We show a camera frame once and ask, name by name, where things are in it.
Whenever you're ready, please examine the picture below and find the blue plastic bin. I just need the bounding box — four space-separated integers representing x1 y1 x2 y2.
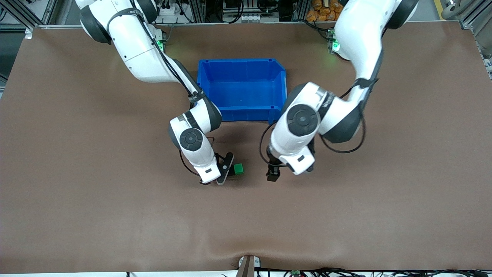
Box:
196 58 288 124

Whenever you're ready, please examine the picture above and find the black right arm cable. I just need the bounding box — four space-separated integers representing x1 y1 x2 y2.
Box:
106 0 216 177

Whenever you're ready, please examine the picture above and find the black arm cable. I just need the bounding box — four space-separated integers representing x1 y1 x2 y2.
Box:
106 0 216 177
259 50 384 167

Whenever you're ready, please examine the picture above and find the orange lumpy objects pile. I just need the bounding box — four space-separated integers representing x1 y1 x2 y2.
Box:
306 0 348 22

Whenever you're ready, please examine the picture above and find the aluminium frame post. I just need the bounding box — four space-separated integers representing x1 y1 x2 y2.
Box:
0 0 41 30
459 0 492 79

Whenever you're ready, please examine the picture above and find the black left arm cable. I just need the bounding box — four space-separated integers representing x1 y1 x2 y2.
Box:
259 50 384 167

